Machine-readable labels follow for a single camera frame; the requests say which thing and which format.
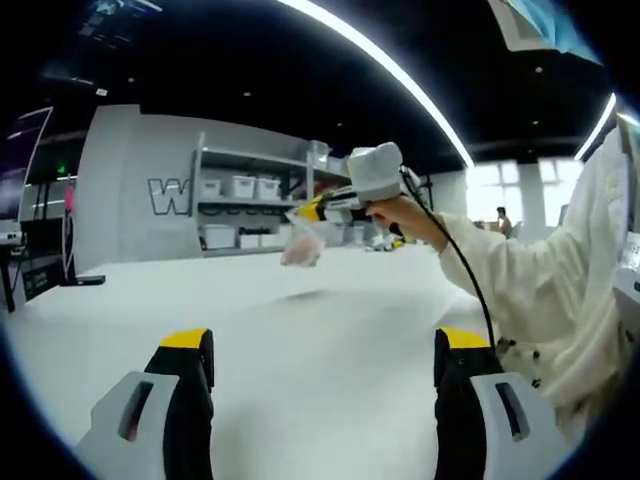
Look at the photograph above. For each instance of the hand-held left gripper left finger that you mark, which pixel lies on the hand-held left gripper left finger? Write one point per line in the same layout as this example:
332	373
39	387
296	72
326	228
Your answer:
130	425

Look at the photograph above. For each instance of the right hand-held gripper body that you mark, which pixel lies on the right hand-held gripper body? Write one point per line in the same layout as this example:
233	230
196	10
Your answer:
375	170

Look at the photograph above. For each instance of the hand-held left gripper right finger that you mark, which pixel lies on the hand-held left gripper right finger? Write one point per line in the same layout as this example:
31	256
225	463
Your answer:
455	390

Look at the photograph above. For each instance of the clear resealable bag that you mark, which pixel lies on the clear resealable bag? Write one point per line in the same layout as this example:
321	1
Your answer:
302	250

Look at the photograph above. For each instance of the person's right hand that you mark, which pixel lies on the person's right hand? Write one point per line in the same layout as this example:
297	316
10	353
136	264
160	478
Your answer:
412	220

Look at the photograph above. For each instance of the row of white storage bins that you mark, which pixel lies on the row of white storage bins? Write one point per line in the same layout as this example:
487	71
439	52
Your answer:
242	186

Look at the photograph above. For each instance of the long ceiling light strip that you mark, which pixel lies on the long ceiling light strip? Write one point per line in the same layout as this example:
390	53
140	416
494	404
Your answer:
400	70

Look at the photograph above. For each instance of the grey metal shelf unit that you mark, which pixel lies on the grey metal shelf unit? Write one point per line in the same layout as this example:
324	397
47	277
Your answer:
240	155

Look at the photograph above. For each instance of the bright window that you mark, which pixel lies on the bright window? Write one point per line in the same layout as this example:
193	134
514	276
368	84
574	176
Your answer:
490	185

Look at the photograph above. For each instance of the black flat device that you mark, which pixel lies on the black flat device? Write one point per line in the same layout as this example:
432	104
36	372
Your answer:
85	280

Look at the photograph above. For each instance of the black computer case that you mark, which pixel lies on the black computer case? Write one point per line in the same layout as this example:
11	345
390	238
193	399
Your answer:
45	260

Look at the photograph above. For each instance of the grey monitor desk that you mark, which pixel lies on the grey monitor desk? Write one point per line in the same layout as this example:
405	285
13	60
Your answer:
10	240

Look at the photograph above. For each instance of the short ceiling light strip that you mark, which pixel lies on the short ceiling light strip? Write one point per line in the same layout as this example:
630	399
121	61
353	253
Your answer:
597	125

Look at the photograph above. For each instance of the blue face mask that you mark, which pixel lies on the blue face mask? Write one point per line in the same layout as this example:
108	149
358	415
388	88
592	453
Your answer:
555	25

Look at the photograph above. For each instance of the pink hanging cloth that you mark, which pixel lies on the pink hanging cloth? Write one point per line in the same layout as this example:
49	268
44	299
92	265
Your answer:
70	196

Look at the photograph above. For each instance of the large monitor with pink screen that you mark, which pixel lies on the large monitor with pink screen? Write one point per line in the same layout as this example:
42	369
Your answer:
20	165

